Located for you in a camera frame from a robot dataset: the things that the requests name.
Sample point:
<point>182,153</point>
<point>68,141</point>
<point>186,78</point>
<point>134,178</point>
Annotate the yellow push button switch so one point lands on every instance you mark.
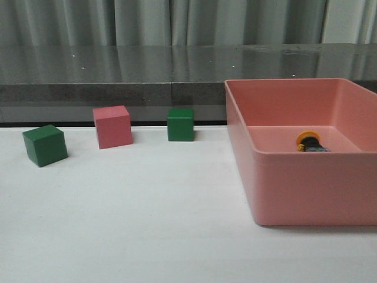
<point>309,141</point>

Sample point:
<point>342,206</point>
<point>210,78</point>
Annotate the right green wooden cube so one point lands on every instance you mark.
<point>180,125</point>

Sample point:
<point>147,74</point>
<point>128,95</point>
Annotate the green wooden cube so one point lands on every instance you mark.
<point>180,125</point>
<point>45,145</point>

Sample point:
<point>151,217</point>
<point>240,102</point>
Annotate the pink wooden cube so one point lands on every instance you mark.
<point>113,126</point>

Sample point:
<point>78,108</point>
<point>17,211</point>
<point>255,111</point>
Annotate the pink plastic bin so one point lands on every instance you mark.
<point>288,187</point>

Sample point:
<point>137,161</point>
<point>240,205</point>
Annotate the grey stone counter ledge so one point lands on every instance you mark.
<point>62,85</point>

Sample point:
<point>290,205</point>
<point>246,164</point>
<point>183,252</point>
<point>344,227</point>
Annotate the left green wooden cube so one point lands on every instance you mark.
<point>45,145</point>

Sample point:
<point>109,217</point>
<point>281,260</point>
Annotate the grey pleated curtain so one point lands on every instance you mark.
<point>180,23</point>

